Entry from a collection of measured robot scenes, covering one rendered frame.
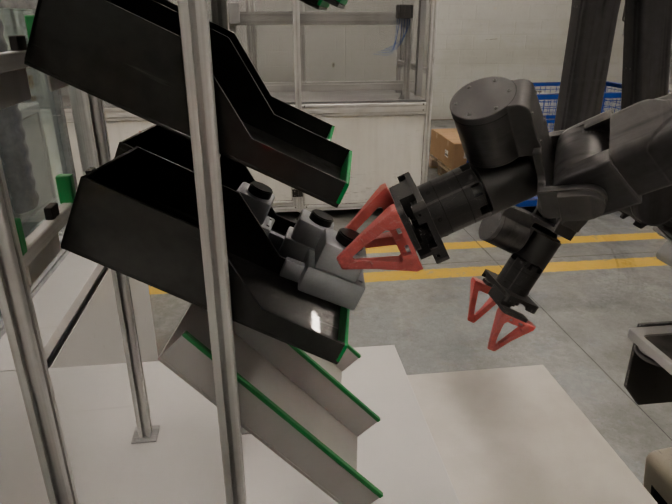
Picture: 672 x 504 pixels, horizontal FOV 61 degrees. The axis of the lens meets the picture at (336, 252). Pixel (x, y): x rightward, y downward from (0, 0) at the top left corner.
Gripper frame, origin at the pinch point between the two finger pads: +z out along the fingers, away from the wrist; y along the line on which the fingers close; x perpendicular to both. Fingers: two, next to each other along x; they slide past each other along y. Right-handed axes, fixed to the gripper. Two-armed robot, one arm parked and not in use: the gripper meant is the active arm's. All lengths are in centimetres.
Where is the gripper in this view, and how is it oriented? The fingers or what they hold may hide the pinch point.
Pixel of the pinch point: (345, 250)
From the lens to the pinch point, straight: 58.2
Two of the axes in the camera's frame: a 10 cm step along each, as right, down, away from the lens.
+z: -9.0, 4.1, 1.5
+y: 0.3, 4.1, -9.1
